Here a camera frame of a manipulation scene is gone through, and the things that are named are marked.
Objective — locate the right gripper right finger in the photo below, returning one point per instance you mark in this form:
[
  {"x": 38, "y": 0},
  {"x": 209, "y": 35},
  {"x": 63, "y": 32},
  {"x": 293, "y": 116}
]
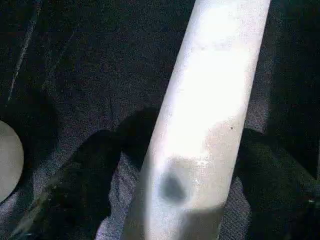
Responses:
[{"x": 280, "y": 200}]

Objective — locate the white plastic table leg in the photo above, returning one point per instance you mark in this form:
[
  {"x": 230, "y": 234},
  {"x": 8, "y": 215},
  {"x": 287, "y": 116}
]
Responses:
[
  {"x": 210, "y": 100},
  {"x": 10, "y": 160}
]

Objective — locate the black plastic mat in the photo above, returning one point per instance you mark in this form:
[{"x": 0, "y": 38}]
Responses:
[{"x": 75, "y": 60}]

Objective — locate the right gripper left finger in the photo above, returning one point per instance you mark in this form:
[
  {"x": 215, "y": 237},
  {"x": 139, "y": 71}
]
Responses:
[{"x": 80, "y": 190}]

